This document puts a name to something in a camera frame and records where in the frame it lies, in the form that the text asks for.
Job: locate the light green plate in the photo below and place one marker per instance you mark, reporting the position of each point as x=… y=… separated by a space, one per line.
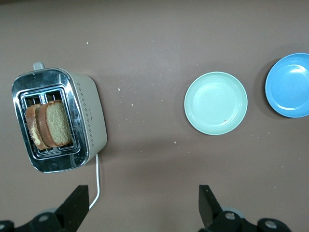
x=216 y=104

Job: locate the brown bread slice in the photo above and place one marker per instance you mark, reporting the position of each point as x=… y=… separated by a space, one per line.
x=58 y=123
x=31 y=123

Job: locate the blue plate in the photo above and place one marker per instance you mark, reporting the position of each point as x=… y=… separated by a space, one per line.
x=288 y=87

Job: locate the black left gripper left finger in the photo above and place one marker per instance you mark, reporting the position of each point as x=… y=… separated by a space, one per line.
x=70 y=212

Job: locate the beige chrome toaster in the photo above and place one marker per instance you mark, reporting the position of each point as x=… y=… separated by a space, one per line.
x=93 y=108

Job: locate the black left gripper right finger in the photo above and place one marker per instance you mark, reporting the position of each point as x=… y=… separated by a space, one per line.
x=210 y=212

